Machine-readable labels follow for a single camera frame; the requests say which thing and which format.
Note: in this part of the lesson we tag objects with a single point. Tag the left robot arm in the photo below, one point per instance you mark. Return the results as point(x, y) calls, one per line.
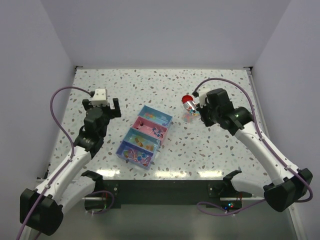
point(43, 208)

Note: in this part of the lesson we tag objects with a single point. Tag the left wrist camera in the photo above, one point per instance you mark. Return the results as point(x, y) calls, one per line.
point(99, 97)

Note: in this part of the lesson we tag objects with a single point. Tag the pink candy bin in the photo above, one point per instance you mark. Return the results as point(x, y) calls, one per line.
point(150, 128)

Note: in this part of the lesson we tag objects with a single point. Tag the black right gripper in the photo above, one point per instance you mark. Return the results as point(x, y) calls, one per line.
point(207, 122)

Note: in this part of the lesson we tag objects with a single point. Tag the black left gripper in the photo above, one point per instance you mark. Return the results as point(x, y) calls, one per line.
point(113, 113)

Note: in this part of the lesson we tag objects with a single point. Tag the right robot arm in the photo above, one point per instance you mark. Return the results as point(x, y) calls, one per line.
point(288, 183)

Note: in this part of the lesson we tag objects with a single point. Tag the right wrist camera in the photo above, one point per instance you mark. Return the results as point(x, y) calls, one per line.
point(202, 95)

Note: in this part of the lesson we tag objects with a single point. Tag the red jar lid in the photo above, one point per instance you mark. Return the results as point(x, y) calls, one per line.
point(186, 98)

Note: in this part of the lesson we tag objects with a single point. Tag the clear plastic jar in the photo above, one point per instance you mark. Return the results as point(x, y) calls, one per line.
point(190, 116)

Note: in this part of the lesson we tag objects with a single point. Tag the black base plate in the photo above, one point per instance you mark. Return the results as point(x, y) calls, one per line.
point(116, 193)

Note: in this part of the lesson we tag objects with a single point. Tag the purple candy bin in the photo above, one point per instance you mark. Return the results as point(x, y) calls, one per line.
point(134, 154)

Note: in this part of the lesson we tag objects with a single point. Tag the blue end candy bin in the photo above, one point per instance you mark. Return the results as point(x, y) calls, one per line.
point(156, 116)

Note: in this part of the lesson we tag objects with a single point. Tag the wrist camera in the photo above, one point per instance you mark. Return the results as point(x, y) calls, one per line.
point(99, 97)
point(202, 95)

